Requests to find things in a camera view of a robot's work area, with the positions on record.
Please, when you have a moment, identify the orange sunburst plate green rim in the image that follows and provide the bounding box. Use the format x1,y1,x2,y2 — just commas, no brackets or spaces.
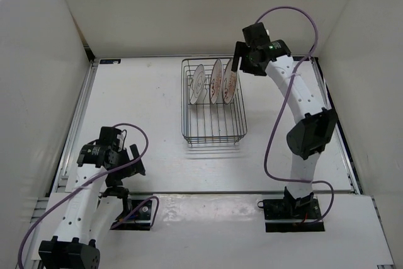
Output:
222,59,237,105

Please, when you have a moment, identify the white plate black swirl pattern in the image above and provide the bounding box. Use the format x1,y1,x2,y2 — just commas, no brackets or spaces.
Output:
189,64,205,105

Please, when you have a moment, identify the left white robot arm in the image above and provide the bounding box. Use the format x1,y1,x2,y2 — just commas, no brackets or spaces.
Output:
38,123,145,268

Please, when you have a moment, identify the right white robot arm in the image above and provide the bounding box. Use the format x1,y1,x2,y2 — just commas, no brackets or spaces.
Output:
231,23,338,219

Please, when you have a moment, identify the left blue table label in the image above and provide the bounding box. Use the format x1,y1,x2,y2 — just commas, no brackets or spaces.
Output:
99,59,121,65

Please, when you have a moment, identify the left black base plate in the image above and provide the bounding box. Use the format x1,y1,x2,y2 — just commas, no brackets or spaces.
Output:
110,195,160,231

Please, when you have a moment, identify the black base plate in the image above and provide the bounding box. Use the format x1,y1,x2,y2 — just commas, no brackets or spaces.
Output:
110,195,160,231
257,198,325,233

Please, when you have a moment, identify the wire dish rack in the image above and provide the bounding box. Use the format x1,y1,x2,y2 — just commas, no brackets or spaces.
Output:
181,57,247,147

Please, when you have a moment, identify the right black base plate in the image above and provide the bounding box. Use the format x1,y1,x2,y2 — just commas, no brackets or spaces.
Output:
257,198,325,233

